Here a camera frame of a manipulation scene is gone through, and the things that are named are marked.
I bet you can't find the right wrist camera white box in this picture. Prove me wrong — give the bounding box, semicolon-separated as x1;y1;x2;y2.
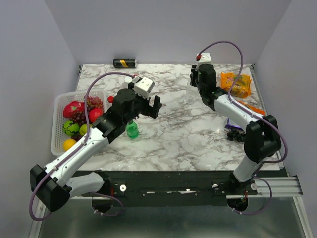
196;52;211;65

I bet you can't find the green watermelon toy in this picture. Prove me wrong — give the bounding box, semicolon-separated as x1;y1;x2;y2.
63;120;80;136

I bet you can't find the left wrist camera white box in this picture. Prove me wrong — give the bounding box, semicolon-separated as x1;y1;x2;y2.
134;77;155;98

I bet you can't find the orange razor box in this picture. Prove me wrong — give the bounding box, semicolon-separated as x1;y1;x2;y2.
238;101;266;116

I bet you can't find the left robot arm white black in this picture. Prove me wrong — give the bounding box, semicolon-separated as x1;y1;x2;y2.
30;89;162;212

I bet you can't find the clear plastic water bottle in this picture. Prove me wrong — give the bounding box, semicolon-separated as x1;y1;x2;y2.
185;79;197;104

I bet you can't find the black battery with gold band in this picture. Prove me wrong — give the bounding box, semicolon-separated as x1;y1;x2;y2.
113;59;137;68

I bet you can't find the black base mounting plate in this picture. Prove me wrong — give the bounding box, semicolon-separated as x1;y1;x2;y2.
71;168;260;208

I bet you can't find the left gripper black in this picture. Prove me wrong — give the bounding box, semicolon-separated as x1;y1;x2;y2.
124;83;162;125

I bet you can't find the small green bottle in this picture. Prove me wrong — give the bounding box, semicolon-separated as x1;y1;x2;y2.
125;121;139;139

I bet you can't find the red apple toy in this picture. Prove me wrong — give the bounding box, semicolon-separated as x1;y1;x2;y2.
89;108;104;123

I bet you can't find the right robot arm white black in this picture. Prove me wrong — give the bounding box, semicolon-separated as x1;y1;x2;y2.
190;64;281;194

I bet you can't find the white plastic basket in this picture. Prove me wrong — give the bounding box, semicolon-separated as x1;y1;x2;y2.
51;89;107;156

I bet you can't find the red dragon fruit toy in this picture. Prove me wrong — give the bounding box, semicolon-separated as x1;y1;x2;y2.
63;101;85;118

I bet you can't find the purple box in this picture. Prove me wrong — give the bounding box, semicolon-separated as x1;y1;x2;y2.
225;118;243;130

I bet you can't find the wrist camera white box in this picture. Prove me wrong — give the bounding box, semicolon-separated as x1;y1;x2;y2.
134;77;155;98
196;52;211;65

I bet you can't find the orange snack bag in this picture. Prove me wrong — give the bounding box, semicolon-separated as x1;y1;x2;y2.
220;72;252;98

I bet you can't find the small bottle red cap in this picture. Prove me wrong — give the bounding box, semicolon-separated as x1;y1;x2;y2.
107;96;114;105

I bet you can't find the orange fruit toy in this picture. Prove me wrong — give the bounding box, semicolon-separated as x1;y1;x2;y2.
63;138;76;151

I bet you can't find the red grape bunch in basket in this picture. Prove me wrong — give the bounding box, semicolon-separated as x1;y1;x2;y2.
70;96;104;141

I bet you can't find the dark grape bunch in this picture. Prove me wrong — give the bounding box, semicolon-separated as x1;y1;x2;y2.
226;130;245;142

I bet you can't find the large clear bottle white cap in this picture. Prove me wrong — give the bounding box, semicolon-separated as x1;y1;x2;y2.
121;77;135;89

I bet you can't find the green pear toy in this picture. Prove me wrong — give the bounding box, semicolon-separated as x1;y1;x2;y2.
79;124;88;136

